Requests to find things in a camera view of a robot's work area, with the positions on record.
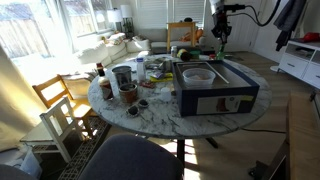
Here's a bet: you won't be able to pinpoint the white shade lamp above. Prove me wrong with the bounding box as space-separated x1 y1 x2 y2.
119 4 135 39
106 8 124 34

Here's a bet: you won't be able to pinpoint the rusty tin can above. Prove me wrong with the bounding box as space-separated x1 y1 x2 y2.
118 82 139 104

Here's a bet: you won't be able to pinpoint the black floor cable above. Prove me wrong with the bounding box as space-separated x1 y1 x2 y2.
239 127 288 135

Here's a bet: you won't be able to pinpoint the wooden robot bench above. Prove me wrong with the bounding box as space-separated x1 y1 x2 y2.
285 92 320 180

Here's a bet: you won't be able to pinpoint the patterned floor rug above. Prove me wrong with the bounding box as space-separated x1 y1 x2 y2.
56 116 113 180

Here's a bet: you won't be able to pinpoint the clear plastic container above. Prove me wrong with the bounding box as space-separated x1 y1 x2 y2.
182 67 217 88

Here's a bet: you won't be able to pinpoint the white cushion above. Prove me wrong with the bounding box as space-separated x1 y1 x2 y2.
125 38 152 54

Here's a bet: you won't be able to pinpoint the yellow packet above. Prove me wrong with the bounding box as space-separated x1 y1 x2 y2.
149 72 174 83

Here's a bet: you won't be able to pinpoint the small white cup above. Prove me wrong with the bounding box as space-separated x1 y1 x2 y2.
160 87 173 102

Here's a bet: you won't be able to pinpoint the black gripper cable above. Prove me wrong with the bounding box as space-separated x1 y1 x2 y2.
233 0 283 28

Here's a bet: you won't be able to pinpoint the white fluffy blanket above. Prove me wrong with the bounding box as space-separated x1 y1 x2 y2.
76 41 109 65

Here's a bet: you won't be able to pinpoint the grey metal cup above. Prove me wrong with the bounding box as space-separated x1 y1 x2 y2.
111 65 133 88

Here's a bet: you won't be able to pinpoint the red packet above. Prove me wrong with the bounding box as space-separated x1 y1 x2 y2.
139 80 156 90

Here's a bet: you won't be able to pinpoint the white couch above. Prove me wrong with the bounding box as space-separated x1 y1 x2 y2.
74 28 206 68

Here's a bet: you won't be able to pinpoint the orange cushion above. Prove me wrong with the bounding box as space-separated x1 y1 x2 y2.
181 29 204 43

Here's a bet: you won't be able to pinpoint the green bowl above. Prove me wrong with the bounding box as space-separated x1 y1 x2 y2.
189 49 202 60

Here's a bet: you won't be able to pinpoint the yellow can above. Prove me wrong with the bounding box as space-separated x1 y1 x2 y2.
176 48 193 62

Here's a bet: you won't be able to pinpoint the white dresser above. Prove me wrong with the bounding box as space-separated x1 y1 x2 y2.
278 39 320 90

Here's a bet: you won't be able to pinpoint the grey upholstered chair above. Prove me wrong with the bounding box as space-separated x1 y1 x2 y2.
78 134 185 180

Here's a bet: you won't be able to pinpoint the striped patterned cushion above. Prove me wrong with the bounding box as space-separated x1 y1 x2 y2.
106 32 126 46

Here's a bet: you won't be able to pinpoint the wooden kid chair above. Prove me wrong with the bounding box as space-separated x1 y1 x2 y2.
32 73 96 138

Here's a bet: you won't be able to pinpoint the white window blinds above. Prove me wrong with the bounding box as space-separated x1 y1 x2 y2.
136 0 206 29

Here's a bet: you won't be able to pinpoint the brown sauce bottle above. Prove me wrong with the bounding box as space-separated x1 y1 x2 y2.
95 62 115 101

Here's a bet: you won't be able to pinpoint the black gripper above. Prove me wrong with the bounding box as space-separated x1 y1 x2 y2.
211 12 233 46

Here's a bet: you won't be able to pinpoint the blue cardboard box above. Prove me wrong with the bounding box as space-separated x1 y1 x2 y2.
171 59 261 118

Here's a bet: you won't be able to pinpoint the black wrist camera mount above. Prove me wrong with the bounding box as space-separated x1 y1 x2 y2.
222 3 247 14

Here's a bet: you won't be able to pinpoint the white plastic bag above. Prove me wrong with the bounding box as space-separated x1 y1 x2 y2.
18 146 44 179

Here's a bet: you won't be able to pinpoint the red item on dresser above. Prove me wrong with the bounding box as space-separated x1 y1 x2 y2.
298 32 320 43

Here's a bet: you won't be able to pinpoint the grey metal bench leg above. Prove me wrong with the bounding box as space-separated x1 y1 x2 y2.
249 139 290 180

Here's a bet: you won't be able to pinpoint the thin stick in box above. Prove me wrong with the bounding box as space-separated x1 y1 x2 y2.
204 61 231 85

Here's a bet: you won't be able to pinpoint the dark hanging jacket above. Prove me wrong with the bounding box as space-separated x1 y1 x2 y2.
273 0 308 52

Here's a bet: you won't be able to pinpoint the beige curtain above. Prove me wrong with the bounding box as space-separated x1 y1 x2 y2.
0 44 48 153

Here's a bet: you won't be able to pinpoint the black sunglasses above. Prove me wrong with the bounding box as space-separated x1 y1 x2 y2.
125 98 150 118

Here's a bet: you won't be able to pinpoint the white bottle blue cap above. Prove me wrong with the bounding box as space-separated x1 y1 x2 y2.
135 57 147 84

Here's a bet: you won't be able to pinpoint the black table pedestal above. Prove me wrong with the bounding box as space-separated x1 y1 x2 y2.
175 138 219 168

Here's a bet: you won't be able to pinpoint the tall wooden stool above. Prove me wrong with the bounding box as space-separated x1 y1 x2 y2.
166 21 198 53

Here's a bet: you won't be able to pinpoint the white kid chair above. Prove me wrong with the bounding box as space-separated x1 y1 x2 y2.
19 95 86 164

